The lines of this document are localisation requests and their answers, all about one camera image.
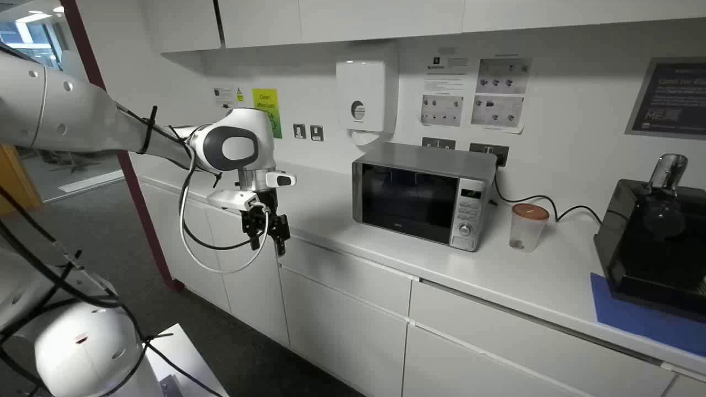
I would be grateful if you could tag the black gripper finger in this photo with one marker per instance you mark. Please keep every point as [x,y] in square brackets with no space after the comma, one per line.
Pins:
[280,234]
[255,229]

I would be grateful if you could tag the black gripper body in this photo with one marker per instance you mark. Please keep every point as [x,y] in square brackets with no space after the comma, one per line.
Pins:
[264,202]

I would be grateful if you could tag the silver microwave oven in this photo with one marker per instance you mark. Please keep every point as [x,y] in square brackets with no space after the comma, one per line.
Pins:
[403,198]

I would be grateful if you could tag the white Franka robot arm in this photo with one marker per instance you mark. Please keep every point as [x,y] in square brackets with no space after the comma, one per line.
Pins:
[72,110]

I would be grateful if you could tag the white robot base platform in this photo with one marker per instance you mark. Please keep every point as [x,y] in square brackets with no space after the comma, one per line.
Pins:
[187,359]

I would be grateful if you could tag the white base cabinets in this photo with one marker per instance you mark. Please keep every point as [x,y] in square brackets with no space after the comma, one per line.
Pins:
[345,332]

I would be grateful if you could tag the white paper towel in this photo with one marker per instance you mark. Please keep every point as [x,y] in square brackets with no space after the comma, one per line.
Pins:
[364,137]

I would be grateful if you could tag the white paper towel dispenser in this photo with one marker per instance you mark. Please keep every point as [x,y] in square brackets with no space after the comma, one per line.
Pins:
[360,89]

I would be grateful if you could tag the tall white instruction poster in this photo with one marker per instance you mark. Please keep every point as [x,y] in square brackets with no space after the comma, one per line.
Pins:
[444,89]

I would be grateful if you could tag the brown wooden furniture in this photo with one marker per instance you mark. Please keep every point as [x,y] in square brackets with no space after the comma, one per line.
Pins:
[14,178]

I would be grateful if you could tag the clear cup with brown lid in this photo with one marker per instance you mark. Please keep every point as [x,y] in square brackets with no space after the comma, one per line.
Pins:
[528,227]

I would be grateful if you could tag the small white picture poster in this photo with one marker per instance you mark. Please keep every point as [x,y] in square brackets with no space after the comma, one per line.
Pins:
[497,110]

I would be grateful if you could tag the small grey picture poster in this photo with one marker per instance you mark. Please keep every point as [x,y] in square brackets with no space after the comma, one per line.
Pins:
[504,75]

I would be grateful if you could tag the blue mat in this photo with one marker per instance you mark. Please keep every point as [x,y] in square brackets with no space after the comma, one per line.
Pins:
[641,320]

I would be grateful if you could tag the black coffee machine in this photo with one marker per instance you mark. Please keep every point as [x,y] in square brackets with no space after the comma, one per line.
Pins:
[652,242]

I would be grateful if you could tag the green yellow wall sign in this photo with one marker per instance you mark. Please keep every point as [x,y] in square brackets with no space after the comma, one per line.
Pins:
[267,112]

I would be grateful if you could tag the maroon door frame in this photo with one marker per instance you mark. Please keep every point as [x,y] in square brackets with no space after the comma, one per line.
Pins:
[146,220]

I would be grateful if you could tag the small white wall label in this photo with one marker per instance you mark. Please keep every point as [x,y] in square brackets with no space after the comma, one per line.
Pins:
[225,96]

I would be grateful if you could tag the dark double wall socket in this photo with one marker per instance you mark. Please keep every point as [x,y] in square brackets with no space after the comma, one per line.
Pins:
[489,152]
[437,141]

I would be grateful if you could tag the white wall cabinets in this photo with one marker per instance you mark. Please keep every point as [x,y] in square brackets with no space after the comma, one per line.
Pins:
[366,19]

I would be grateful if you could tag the dark framed wall notice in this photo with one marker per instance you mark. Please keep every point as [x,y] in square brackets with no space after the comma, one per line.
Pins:
[673,96]

